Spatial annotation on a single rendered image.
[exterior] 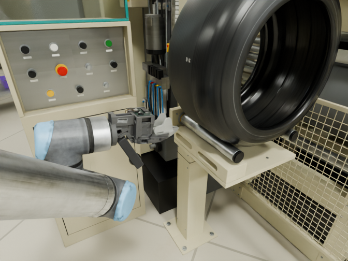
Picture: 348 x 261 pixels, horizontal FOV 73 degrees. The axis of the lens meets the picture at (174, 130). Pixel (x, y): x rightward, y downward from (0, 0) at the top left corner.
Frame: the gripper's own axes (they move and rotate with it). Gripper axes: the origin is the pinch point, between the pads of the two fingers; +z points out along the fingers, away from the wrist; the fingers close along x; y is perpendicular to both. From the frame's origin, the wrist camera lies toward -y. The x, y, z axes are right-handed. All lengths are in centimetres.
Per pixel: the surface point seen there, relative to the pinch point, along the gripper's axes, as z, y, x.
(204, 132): 17.7, -6.4, 6.3
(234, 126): 13.2, 4.8, -11.2
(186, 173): 29, -43, 29
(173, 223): 35, -95, 42
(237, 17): 7.7, 32.5, -9.5
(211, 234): 52, -93, 22
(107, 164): -5, -49, 59
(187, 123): 17.4, -7.3, 17.5
